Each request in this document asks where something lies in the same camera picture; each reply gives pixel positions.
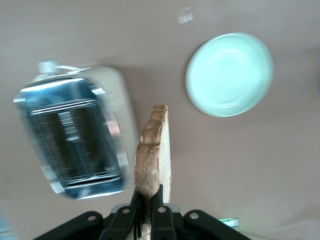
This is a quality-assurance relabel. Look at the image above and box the brown crusted toast slice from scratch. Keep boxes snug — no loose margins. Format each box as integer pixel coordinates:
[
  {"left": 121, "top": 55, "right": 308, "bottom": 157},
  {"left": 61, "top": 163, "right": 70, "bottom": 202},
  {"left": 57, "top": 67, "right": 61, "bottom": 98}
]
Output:
[{"left": 134, "top": 104, "right": 172, "bottom": 240}]

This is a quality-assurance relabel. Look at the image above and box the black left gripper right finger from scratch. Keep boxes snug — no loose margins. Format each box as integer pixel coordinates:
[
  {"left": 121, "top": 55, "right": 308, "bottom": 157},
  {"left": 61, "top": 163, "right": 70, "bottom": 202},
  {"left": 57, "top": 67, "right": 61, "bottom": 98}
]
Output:
[{"left": 149, "top": 184, "right": 251, "bottom": 240}]

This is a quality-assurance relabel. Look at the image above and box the brown tape patch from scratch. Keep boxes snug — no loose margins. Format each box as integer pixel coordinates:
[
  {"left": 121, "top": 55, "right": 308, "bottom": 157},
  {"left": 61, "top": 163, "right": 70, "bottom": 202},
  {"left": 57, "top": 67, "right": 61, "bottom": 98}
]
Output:
[{"left": 178, "top": 7, "right": 195, "bottom": 24}]

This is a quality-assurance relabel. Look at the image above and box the beige chrome two-slot toaster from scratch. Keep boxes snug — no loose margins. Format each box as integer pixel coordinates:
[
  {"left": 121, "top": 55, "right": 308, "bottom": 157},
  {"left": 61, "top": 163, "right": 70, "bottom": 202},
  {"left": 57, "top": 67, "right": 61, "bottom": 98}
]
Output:
[{"left": 13, "top": 59, "right": 137, "bottom": 201}]

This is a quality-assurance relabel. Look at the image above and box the mint green round plate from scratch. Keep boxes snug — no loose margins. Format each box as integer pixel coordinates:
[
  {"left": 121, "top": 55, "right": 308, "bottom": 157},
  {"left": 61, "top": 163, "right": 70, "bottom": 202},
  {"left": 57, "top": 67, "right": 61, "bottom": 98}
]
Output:
[{"left": 185, "top": 32, "right": 274, "bottom": 118}]

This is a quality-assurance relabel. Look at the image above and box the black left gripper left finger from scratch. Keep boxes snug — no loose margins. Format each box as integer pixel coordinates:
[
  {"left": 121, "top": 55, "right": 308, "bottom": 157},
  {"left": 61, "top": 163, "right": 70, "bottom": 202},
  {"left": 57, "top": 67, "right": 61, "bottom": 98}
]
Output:
[{"left": 33, "top": 187, "right": 145, "bottom": 240}]

